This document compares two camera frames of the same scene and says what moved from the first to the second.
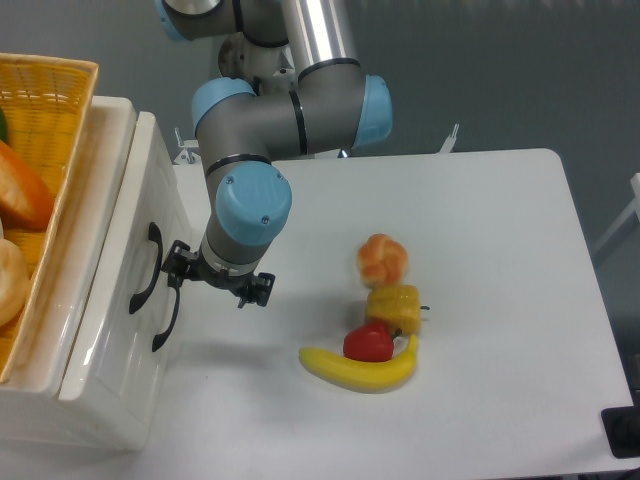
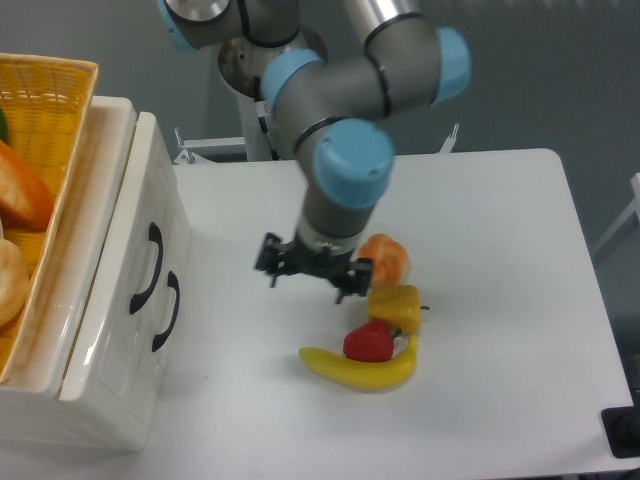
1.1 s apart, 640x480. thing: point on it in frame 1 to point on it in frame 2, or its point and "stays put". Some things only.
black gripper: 200,269 to 274,257
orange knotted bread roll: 382,261 stays put
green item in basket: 3,126 stays put
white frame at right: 635,182 stays put
